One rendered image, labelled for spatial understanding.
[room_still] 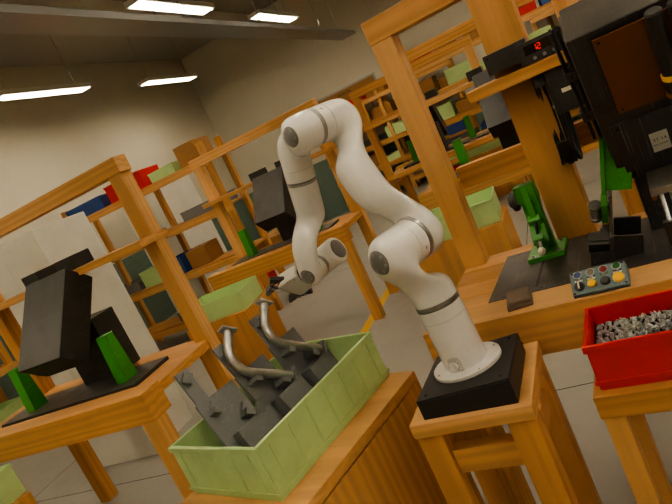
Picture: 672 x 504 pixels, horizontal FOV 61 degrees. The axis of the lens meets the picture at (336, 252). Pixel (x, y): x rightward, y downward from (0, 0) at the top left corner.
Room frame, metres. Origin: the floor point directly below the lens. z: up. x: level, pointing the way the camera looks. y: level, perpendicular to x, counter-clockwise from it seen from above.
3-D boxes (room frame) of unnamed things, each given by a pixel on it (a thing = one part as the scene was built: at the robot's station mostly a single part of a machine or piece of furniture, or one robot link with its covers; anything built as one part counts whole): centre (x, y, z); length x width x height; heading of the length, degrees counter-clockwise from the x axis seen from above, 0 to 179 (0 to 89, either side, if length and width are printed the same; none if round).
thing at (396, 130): (11.62, -2.09, 1.11); 3.01 x 0.54 x 2.23; 65
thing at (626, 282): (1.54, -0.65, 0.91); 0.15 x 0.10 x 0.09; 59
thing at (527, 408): (1.44, -0.19, 0.83); 0.32 x 0.32 x 0.04; 62
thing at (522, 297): (1.68, -0.45, 0.91); 0.10 x 0.08 x 0.03; 159
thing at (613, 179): (1.68, -0.87, 1.17); 0.13 x 0.12 x 0.20; 59
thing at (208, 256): (7.52, 1.92, 1.13); 2.48 x 0.54 x 2.27; 65
